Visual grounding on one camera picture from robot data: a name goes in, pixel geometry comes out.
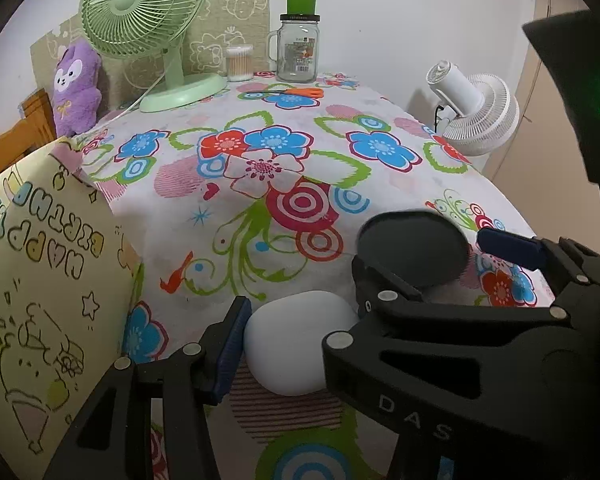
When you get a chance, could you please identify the yellow cartoon printed box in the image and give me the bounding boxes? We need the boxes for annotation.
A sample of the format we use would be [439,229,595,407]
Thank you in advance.
[0,137,143,480]

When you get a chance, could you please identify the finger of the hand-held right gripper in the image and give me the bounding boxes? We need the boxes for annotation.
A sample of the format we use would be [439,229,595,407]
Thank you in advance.
[322,255,581,401]
[477,226,600,329]

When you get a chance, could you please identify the white rounded case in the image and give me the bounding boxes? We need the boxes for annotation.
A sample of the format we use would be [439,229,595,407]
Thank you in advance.
[244,290,359,397]

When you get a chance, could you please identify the white fan cable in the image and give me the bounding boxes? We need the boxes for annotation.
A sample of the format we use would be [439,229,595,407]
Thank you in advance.
[97,72,170,126]

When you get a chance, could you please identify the cotton swab box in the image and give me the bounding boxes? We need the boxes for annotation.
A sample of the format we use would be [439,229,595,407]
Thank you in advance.
[225,45,255,82]

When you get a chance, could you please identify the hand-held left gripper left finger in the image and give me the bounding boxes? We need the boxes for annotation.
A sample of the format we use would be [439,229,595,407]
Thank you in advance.
[55,295,253,480]

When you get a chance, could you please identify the orange handled scissors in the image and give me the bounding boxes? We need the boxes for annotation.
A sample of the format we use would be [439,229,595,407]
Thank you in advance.
[237,86,325,101]

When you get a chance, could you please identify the white clip fan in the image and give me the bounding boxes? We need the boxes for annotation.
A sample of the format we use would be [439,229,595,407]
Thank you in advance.
[425,59,521,157]

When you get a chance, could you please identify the black round disc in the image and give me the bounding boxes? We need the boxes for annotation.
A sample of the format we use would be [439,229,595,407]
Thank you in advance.
[356,210,472,289]

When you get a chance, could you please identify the floral tablecloth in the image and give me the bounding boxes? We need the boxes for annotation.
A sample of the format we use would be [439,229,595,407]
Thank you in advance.
[77,70,556,480]

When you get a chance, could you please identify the beige wooden door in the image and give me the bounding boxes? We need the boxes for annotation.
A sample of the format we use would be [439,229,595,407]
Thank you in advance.
[480,0,596,241]

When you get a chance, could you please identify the beige cartoon printed sheet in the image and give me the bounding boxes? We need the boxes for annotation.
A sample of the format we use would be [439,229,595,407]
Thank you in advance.
[30,0,273,111]

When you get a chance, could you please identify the green desk fan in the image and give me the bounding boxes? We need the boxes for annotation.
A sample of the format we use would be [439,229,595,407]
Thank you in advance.
[80,0,229,113]

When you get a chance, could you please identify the orange wooden chair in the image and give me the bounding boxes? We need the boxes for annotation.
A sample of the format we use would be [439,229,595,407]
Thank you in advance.
[0,87,58,191]

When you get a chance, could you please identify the glass jar mug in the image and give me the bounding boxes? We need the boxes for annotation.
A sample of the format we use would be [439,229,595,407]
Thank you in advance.
[266,12,322,83]

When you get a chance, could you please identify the purple plush toy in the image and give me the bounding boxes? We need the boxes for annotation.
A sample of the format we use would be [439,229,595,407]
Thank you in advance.
[51,40,103,137]

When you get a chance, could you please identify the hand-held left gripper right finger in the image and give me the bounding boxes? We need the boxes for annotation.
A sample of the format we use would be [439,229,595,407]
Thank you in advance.
[399,439,443,480]

